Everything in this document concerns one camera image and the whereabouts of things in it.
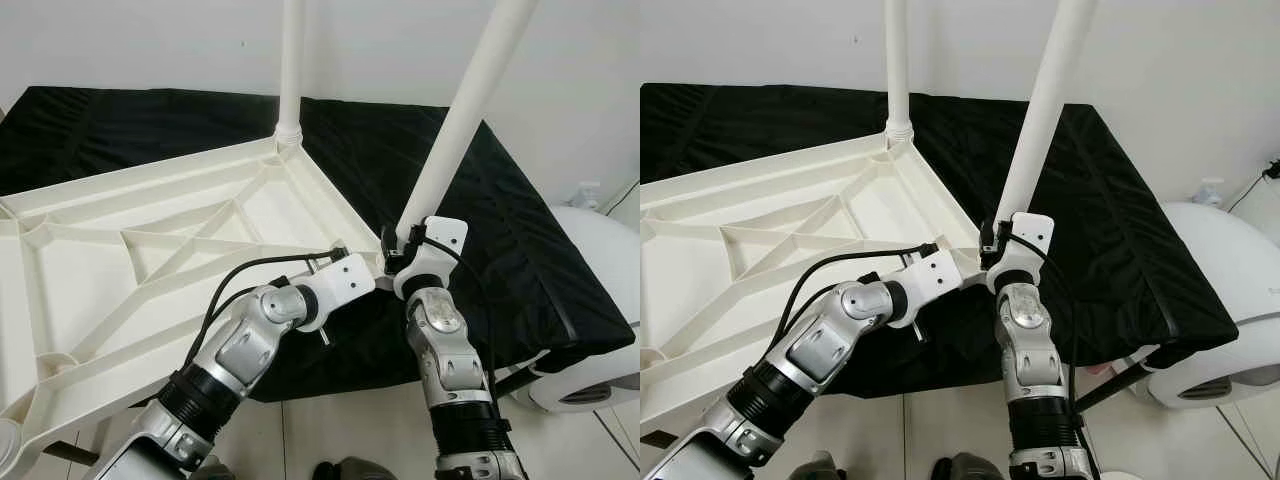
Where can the black cloth table cover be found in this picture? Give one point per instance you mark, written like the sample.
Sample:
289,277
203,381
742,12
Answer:
1130,250
520,250

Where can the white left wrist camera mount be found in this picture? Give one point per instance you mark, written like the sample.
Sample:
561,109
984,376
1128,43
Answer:
350,278
935,275

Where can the black metal table leg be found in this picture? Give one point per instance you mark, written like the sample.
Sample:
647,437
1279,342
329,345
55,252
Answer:
1110,388
655,438
72,453
520,375

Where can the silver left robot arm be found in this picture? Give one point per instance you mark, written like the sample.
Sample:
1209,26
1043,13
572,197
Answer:
830,340
245,340

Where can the grey robot foot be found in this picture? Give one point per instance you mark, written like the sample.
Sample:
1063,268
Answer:
355,470
815,470
213,472
968,470

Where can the white plastic children table top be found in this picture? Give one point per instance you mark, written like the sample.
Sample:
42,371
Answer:
700,290
80,290

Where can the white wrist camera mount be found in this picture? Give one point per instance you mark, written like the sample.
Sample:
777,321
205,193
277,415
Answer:
935,275
445,235
1035,230
350,278

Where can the white wall socket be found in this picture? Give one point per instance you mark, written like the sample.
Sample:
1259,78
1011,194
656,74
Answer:
587,196
1210,193

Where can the grey robot left foot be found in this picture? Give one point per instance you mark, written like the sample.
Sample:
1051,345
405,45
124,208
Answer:
213,472
815,470

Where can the grey robot right foot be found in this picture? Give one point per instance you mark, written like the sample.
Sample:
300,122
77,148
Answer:
355,470
968,470

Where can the white round appliance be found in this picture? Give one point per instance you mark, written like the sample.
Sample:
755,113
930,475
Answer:
600,260
1220,280

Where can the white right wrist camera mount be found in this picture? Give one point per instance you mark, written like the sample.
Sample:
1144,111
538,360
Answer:
1035,230
445,235

